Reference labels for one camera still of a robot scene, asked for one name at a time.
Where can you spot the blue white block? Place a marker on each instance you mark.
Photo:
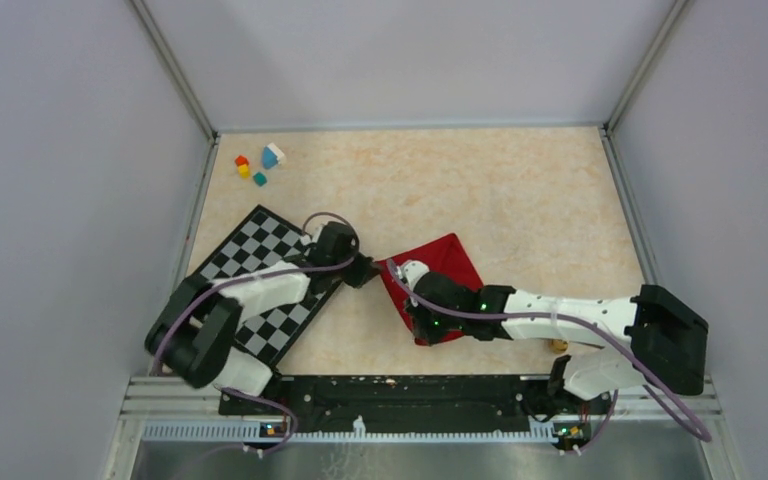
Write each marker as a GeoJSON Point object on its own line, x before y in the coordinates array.
{"type": "Point", "coordinates": [272, 156]}

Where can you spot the teal small cube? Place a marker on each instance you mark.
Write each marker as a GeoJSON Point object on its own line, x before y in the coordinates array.
{"type": "Point", "coordinates": [260, 179]}

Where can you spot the aluminium frame right post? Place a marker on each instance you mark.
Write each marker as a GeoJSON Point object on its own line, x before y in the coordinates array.
{"type": "Point", "coordinates": [647, 64]}

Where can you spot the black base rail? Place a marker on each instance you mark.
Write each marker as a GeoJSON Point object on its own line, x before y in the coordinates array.
{"type": "Point", "coordinates": [418, 403]}

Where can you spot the white toothed cable tray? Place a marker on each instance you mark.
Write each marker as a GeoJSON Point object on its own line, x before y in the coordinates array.
{"type": "Point", "coordinates": [250, 432]}

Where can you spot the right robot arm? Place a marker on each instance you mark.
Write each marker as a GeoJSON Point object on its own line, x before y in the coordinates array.
{"type": "Point", "coordinates": [651, 338]}

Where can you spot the aluminium frame post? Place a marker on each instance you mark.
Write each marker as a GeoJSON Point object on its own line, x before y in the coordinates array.
{"type": "Point", "coordinates": [647, 64]}
{"type": "Point", "coordinates": [172, 67]}

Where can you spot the red cloth napkin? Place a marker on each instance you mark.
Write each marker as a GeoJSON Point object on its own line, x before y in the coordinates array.
{"type": "Point", "coordinates": [445, 255]}

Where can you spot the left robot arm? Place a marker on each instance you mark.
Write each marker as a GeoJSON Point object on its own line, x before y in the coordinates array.
{"type": "Point", "coordinates": [194, 334]}

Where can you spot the aluminium frame left post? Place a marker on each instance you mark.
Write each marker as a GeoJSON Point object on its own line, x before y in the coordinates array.
{"type": "Point", "coordinates": [172, 67]}

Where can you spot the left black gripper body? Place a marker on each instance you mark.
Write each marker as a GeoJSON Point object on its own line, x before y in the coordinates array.
{"type": "Point", "coordinates": [357, 273]}

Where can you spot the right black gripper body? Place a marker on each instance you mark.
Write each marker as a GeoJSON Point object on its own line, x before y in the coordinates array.
{"type": "Point", "coordinates": [430, 325]}

